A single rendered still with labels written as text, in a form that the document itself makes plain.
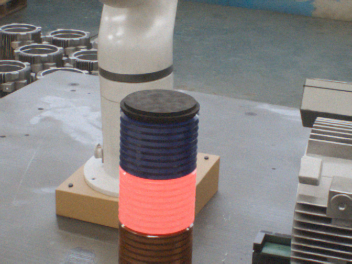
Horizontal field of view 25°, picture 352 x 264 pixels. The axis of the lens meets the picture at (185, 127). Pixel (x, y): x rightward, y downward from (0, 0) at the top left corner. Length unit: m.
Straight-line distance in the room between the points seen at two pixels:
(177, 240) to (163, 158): 0.07
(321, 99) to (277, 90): 3.52
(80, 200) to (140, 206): 0.71
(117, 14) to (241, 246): 0.41
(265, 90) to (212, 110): 2.79
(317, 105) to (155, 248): 0.55
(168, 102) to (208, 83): 4.09
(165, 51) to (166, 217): 0.66
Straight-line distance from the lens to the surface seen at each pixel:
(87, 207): 1.30
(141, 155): 0.58
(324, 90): 1.12
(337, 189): 0.82
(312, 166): 0.84
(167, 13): 1.27
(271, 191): 1.45
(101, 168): 1.36
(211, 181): 1.39
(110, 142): 1.29
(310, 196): 0.85
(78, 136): 1.66
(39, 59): 3.16
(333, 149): 0.86
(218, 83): 4.69
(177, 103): 0.59
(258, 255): 1.01
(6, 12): 6.25
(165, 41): 1.24
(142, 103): 0.59
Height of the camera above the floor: 1.41
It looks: 21 degrees down
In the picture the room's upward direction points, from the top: 3 degrees clockwise
